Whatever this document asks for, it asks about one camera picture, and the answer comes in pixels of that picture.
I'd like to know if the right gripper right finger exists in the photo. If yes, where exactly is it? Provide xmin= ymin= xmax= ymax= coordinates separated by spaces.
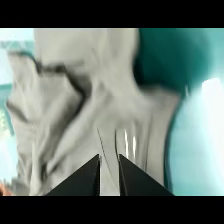
xmin=118 ymin=153 xmax=175 ymax=197

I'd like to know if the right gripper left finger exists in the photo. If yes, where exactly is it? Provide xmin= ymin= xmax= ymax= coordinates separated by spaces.
xmin=45 ymin=153 xmax=101 ymax=197

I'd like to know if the beige shirt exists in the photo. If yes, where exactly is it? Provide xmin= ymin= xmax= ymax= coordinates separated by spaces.
xmin=5 ymin=28 xmax=183 ymax=197

